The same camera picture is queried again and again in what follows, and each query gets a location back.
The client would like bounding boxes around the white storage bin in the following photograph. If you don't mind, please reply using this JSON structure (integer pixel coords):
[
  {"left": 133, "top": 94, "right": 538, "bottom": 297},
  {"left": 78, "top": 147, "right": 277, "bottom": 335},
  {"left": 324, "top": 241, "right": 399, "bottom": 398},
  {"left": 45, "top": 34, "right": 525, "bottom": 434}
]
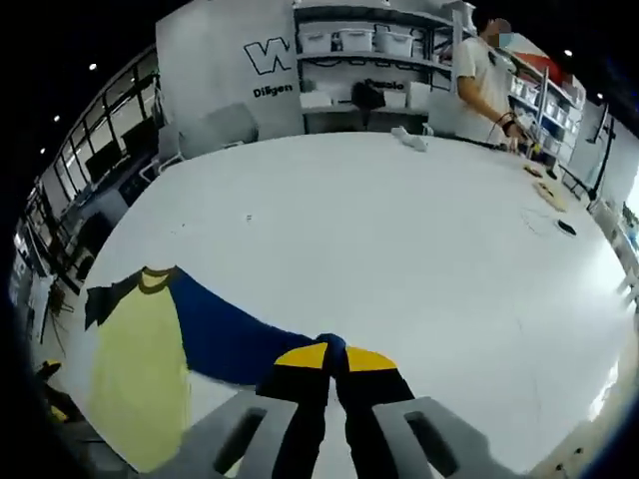
[
  {"left": 374, "top": 28, "right": 415, "bottom": 54},
  {"left": 337, "top": 28, "right": 374, "bottom": 52},
  {"left": 303, "top": 32, "right": 334, "bottom": 55}
]

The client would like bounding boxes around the yellow black blue garment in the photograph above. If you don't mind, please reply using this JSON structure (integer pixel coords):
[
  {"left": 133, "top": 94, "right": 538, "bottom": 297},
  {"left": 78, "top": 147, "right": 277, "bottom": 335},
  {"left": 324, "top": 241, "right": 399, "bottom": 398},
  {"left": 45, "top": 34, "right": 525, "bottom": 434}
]
[{"left": 83, "top": 265, "right": 350, "bottom": 473}]

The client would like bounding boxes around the black device on shelf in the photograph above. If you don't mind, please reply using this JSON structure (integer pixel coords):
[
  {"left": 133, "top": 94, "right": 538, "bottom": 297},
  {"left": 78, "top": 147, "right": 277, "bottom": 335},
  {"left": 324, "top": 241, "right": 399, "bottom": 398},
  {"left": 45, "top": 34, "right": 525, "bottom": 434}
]
[{"left": 350, "top": 81, "right": 386, "bottom": 126}]

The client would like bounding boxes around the white storage rack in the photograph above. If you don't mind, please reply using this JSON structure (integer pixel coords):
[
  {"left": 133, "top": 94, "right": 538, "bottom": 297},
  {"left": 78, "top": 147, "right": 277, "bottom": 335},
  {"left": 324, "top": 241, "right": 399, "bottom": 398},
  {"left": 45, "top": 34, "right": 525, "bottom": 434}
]
[{"left": 508, "top": 49, "right": 588, "bottom": 166}]

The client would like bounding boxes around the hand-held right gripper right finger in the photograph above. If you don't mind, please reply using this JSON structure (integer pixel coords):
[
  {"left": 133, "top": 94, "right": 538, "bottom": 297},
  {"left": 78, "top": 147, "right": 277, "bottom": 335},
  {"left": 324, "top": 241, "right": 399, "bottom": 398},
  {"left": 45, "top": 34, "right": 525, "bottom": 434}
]
[{"left": 334, "top": 345, "right": 505, "bottom": 479}]

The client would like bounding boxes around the grey office chair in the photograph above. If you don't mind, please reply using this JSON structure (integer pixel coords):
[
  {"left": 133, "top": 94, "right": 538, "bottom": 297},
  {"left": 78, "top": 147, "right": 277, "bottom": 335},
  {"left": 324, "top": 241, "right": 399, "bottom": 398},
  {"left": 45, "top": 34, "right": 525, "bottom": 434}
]
[{"left": 139, "top": 122, "right": 186, "bottom": 181}]

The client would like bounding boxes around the grey metal shelving unit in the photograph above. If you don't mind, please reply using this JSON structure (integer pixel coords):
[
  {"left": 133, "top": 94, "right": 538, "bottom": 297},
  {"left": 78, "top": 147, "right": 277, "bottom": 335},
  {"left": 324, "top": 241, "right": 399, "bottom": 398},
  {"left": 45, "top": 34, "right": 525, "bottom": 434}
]
[{"left": 292, "top": 0, "right": 475, "bottom": 136}]

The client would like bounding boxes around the grey chair back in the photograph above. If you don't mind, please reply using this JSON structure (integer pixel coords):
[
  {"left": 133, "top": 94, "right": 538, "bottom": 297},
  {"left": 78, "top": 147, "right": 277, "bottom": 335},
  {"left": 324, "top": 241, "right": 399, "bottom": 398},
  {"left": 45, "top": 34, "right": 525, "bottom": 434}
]
[{"left": 179, "top": 102, "right": 261, "bottom": 161}]

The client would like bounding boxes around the white crumpled cloth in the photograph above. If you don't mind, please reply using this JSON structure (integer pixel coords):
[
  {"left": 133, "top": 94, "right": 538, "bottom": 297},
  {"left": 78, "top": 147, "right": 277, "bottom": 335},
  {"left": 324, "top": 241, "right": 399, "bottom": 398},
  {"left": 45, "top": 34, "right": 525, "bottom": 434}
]
[{"left": 390, "top": 126, "right": 430, "bottom": 154}]

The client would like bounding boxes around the black computer monitor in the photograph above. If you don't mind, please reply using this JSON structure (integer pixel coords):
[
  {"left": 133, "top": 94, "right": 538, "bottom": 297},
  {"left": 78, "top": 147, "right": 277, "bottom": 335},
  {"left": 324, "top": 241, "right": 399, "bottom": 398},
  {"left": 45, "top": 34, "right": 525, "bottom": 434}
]
[
  {"left": 122, "top": 117, "right": 156, "bottom": 156},
  {"left": 84, "top": 142, "right": 124, "bottom": 181}
]

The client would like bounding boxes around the white box on shelf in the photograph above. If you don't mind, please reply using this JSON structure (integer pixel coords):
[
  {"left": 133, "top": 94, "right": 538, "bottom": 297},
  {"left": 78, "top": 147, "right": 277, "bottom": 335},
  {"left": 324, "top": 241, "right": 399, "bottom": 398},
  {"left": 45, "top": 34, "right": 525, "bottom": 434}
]
[
  {"left": 301, "top": 90, "right": 333, "bottom": 110},
  {"left": 406, "top": 82, "right": 430, "bottom": 109}
]

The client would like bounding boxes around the black tripod stand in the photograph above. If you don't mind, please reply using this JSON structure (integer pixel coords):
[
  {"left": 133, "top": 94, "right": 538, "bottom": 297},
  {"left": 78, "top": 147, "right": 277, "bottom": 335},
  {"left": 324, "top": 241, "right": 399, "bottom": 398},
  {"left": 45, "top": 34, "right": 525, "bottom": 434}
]
[{"left": 558, "top": 102, "right": 618, "bottom": 201}]

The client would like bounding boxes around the beige flat item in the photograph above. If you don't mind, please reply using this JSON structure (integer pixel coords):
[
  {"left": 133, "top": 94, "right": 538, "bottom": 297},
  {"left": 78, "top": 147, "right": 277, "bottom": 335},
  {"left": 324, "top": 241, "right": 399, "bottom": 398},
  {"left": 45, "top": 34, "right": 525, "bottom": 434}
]
[{"left": 531, "top": 179, "right": 571, "bottom": 214}]

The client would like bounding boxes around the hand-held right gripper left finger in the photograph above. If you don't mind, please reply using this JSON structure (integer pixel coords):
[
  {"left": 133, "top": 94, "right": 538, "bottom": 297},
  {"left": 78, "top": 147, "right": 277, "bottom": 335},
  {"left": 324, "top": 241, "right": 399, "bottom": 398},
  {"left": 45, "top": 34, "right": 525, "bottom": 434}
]
[{"left": 179, "top": 341, "right": 331, "bottom": 479}]

